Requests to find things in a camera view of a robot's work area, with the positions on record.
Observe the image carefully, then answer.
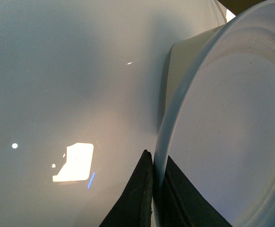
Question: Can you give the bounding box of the light blue plate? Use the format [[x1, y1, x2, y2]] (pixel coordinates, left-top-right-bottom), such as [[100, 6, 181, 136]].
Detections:
[[153, 0, 275, 227]]

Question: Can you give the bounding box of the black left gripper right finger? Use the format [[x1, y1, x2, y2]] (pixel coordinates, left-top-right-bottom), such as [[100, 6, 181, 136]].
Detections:
[[153, 157, 231, 227]]

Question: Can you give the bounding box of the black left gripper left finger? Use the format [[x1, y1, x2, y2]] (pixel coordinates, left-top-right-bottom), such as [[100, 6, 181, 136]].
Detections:
[[100, 150, 153, 227]]

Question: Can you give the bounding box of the white toaster power cable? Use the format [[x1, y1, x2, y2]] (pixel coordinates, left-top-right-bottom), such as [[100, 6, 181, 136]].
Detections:
[[214, 0, 228, 24]]

